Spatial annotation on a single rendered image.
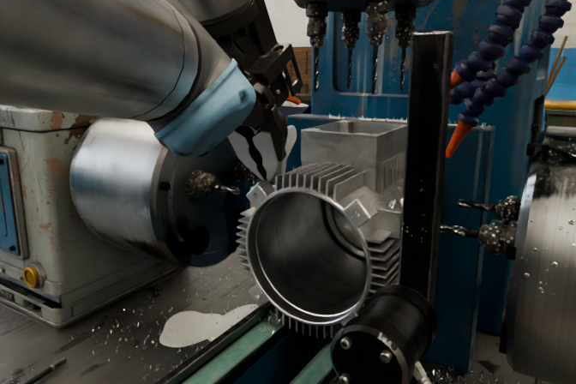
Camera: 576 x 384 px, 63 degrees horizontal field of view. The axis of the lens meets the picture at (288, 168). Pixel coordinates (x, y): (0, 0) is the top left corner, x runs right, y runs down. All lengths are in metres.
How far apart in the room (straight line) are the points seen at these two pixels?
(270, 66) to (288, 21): 5.98
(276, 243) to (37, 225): 0.41
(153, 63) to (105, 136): 0.49
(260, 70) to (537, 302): 0.32
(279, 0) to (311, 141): 6.01
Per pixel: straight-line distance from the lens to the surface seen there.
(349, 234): 0.72
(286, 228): 0.63
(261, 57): 0.50
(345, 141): 0.56
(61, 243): 0.83
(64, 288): 0.86
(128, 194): 0.66
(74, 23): 0.18
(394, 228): 0.51
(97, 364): 0.78
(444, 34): 0.40
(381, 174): 0.56
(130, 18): 0.22
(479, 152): 0.64
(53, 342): 0.86
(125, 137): 0.70
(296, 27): 6.39
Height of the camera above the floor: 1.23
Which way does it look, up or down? 13 degrees down
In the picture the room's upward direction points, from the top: straight up
